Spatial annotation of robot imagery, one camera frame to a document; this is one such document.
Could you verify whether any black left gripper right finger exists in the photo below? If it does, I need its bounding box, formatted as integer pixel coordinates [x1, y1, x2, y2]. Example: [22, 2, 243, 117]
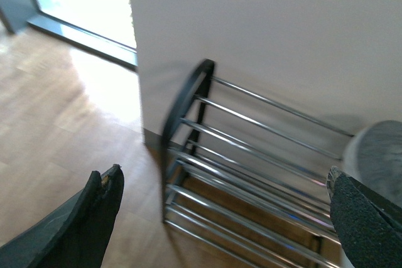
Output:
[327, 166, 401, 267]

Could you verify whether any dark window frame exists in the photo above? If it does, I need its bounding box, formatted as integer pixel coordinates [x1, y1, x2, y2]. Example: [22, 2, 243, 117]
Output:
[1, 0, 138, 70]

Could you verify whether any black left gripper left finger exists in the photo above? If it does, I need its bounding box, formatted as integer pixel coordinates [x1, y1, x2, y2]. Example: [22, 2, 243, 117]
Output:
[1, 164, 124, 267]

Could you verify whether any grey knit sneaker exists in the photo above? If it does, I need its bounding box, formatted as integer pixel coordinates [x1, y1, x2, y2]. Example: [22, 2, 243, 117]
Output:
[343, 121, 401, 206]

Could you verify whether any black metal shoe rack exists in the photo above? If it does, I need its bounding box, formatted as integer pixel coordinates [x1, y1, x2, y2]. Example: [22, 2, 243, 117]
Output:
[160, 59, 352, 267]

